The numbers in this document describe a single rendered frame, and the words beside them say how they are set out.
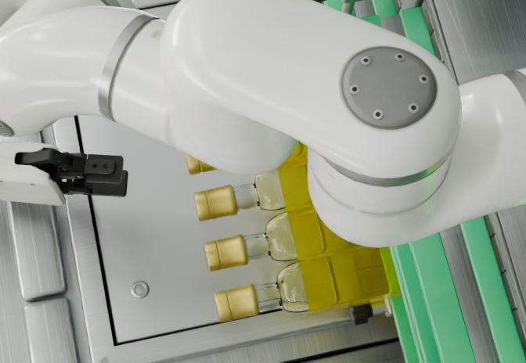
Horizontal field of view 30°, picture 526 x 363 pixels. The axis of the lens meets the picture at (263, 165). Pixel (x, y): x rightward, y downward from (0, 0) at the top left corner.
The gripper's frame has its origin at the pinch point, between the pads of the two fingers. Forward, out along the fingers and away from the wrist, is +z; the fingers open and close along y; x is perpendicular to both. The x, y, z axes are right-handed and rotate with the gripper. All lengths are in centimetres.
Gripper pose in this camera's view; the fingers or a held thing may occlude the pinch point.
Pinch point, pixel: (108, 176)
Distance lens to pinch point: 114.2
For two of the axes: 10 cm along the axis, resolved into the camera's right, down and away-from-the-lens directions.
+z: 10.0, 0.6, 0.2
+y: 0.4, -3.0, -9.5
